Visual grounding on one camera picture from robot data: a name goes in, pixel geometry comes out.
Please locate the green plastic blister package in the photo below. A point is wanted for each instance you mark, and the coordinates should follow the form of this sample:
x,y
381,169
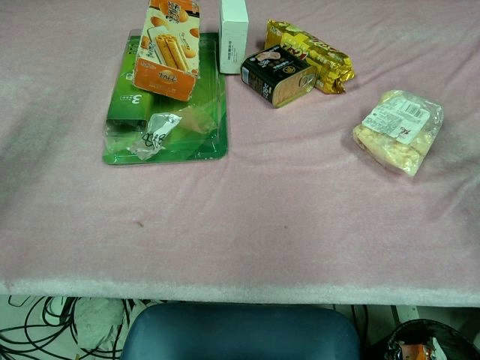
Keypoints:
x,y
210,112

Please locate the orange biscuit roll box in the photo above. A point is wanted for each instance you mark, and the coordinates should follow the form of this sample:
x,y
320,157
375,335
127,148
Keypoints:
x,y
165,45

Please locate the black trash bin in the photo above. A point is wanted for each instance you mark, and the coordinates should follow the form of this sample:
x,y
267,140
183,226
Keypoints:
x,y
431,341

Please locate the white cardboard box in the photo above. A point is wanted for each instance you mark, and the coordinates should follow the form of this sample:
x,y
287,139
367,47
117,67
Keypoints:
x,y
233,37

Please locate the light yellow snack bag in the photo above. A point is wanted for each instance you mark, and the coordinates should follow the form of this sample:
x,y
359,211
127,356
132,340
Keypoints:
x,y
399,131

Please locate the white plastic bag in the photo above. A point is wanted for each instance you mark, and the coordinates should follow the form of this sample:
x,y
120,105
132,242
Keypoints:
x,y
95,322

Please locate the gold foil snack packet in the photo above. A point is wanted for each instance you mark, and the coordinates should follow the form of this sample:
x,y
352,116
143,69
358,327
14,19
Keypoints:
x,y
318,52

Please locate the pink fleece table cloth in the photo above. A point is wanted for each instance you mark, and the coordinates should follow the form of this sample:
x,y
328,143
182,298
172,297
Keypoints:
x,y
240,225

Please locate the black luncheon meat can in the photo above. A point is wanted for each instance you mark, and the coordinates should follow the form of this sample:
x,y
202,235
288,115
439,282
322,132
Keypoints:
x,y
277,75

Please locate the clear crumpled plastic wrapper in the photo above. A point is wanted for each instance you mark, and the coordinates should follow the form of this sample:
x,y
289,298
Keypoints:
x,y
157,135

